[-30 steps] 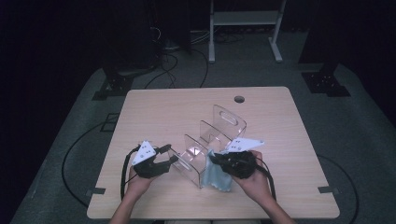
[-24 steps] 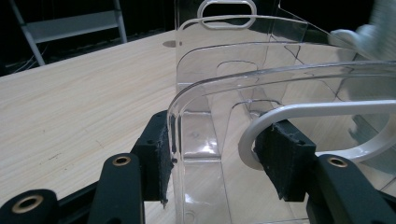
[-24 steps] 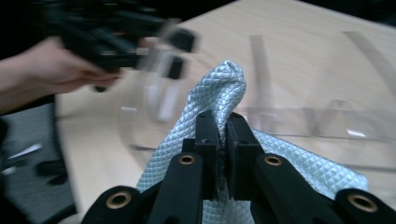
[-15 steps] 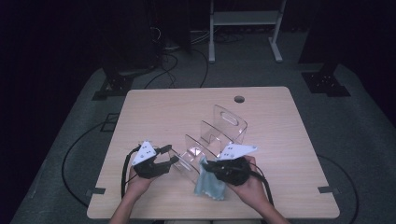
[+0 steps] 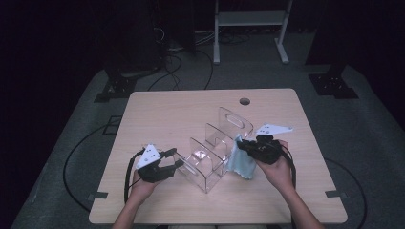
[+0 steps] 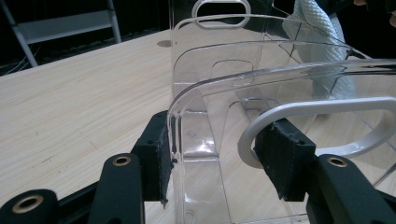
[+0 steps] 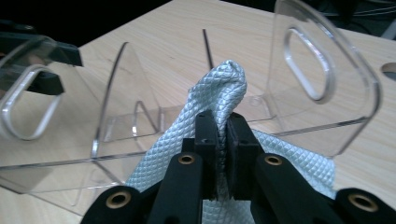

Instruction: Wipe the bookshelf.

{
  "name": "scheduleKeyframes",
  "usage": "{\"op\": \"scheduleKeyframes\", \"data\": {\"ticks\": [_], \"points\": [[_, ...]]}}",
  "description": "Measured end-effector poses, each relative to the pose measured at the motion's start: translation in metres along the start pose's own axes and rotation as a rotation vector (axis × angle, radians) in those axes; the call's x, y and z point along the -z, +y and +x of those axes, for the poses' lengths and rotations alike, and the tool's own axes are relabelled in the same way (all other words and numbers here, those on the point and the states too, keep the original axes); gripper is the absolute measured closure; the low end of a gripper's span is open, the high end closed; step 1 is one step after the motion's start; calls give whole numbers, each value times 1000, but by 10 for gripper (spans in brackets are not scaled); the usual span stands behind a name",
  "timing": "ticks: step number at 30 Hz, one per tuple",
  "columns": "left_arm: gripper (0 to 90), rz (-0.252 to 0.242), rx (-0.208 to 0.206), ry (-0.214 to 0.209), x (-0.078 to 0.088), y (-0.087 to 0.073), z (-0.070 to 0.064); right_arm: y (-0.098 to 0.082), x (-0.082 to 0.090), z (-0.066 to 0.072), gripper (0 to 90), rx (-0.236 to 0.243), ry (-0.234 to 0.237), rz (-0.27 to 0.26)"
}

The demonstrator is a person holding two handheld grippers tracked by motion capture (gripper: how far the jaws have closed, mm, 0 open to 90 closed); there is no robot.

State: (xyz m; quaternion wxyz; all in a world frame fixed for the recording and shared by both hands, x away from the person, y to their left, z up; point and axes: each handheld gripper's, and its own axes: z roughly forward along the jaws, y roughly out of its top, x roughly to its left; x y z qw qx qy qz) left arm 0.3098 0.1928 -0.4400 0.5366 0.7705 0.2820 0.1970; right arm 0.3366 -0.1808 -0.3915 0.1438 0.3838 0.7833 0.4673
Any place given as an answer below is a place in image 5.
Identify black stand base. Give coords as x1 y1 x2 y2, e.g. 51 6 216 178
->
308 65 359 100
94 68 138 103

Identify light blue cleaning cloth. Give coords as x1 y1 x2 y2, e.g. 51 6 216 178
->
224 134 257 180

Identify black floor cable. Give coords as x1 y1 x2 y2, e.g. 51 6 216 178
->
62 123 111 213
324 156 368 229

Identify person's right hand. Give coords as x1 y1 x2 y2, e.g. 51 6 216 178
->
257 141 295 194

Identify hand-held gripper cable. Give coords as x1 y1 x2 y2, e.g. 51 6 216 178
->
123 149 146 204
280 149 298 190

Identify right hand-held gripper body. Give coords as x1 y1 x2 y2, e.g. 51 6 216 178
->
251 123 294 166

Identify clear acrylic divided organizer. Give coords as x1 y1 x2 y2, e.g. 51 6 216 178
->
173 106 255 195

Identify person's left hand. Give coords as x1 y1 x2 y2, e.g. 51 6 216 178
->
130 170 160 204

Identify black tape strip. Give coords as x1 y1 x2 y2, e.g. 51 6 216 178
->
324 189 350 199
87 191 109 202

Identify right hand-held gripper cable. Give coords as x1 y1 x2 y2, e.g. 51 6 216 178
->
280 149 298 190

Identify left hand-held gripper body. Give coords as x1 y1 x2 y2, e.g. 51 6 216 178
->
135 143 175 184

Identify left hand-held gripper cable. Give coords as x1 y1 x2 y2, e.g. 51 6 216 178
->
123 149 146 204

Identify white metal stand frame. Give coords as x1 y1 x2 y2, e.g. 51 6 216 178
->
213 0 294 65

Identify tangle of black cables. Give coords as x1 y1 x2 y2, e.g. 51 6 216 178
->
147 47 214 92

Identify black tape square outline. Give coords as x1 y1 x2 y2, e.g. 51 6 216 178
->
102 115 123 135

